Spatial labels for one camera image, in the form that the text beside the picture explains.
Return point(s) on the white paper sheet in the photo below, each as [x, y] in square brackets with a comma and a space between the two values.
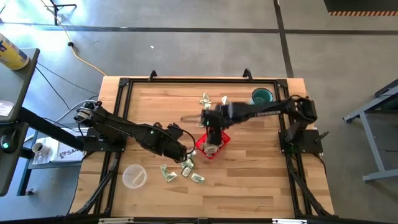
[5, 108]

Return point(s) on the white printed box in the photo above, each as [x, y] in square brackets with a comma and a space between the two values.
[66, 154]

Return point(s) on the dark blue shelf frame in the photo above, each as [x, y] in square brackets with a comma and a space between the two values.
[23, 180]

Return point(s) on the yellow wipes canister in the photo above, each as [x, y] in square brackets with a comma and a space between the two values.
[12, 56]

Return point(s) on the black tripod stand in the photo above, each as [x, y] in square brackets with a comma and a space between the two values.
[56, 14]

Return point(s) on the red plastic basket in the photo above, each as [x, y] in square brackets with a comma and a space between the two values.
[227, 140]

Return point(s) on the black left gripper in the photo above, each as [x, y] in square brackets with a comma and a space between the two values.
[169, 147]

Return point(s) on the white cup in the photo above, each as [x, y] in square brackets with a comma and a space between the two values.
[38, 148]

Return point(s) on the grey side table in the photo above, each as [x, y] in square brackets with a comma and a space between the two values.
[18, 84]

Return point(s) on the black diagonal support beam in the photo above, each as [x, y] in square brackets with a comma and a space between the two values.
[46, 127]

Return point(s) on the silver metal bracket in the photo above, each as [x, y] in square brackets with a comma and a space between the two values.
[289, 221]
[115, 221]

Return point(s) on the teal mug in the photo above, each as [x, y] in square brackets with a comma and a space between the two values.
[261, 95]

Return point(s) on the black mat with hazard stripe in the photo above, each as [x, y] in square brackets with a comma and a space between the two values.
[357, 4]

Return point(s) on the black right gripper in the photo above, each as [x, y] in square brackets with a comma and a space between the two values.
[217, 116]

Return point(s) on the clear round plastic container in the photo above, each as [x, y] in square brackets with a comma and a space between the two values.
[130, 180]

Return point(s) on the small light blue object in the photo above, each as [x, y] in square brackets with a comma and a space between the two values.
[186, 171]

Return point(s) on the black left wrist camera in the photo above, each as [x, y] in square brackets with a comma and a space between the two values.
[174, 130]

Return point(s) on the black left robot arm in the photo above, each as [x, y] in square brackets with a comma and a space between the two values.
[124, 127]

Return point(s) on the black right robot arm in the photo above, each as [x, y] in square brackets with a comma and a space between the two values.
[298, 109]

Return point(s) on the grey metal cart frame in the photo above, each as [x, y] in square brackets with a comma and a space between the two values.
[372, 146]

